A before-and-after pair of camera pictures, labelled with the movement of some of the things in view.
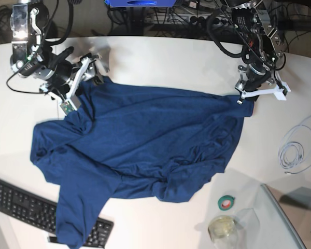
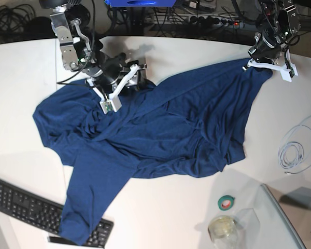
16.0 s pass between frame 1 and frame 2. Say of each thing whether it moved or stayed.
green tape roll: stayed
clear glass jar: stayed
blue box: stayed
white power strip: stayed
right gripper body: moved
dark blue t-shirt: moved
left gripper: moved
